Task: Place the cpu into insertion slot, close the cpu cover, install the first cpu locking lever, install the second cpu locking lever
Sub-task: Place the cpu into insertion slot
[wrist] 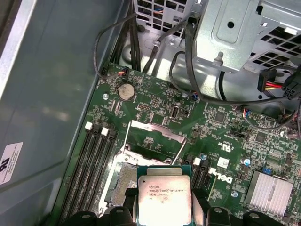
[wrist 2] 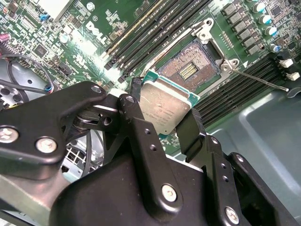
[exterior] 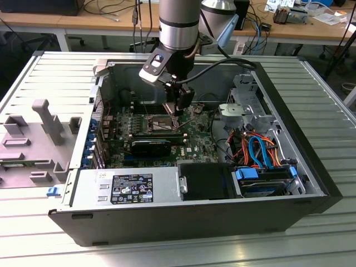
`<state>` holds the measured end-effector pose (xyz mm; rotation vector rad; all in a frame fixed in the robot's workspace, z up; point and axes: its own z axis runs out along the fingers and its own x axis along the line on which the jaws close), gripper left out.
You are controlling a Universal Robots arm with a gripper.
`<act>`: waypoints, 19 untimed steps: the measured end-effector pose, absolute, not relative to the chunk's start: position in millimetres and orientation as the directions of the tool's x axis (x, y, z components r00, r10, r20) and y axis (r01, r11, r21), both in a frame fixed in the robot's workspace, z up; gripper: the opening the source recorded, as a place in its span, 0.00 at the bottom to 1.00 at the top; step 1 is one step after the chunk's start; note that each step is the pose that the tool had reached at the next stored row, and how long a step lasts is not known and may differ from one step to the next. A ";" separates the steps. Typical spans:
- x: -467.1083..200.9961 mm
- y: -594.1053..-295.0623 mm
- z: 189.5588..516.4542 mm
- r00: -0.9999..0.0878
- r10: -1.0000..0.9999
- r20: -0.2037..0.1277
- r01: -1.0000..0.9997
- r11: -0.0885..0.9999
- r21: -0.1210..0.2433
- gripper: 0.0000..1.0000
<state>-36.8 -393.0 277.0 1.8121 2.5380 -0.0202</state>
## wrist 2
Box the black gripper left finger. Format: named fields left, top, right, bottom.
left=0, top=77, right=186, bottom=215

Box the silver CPU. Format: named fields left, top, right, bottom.
left=138, top=70, right=201, bottom=135

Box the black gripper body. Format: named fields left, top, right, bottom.
left=50, top=152, right=221, bottom=226

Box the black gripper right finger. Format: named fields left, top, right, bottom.
left=175, top=108, right=298, bottom=226

